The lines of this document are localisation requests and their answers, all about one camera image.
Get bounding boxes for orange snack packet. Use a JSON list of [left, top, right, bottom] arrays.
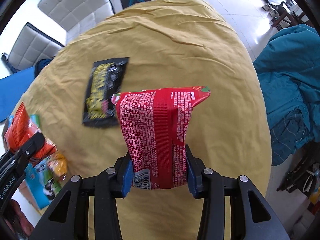
[[4, 103, 57, 166]]

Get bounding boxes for red snack packet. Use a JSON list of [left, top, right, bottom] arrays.
[[111, 86, 210, 190]]

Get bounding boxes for open cardboard box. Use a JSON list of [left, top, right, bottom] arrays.
[[7, 114, 68, 210]]

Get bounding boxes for yellow cartoon snack packet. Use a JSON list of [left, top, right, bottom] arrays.
[[47, 151, 67, 181]]

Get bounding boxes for blue foam mat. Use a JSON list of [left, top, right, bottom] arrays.
[[0, 67, 35, 122]]

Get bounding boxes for dark blue cloth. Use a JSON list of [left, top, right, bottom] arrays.
[[34, 58, 53, 78]]

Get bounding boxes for left white padded chair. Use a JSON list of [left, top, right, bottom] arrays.
[[2, 22, 64, 73]]

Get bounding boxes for white padded chair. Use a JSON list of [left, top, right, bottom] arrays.
[[37, 0, 114, 43], [2, 22, 64, 73]]

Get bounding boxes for black yellow snack packet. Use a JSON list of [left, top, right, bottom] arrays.
[[82, 57, 129, 128]]

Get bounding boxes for teal blanket pile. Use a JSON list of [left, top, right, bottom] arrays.
[[253, 24, 319, 166]]

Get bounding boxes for right white padded chair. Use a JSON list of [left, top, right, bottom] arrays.
[[37, 0, 114, 43]]

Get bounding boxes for yellow tablecloth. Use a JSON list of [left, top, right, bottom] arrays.
[[20, 0, 272, 194]]

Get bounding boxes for dark wooden chair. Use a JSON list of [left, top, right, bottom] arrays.
[[271, 2, 313, 30]]

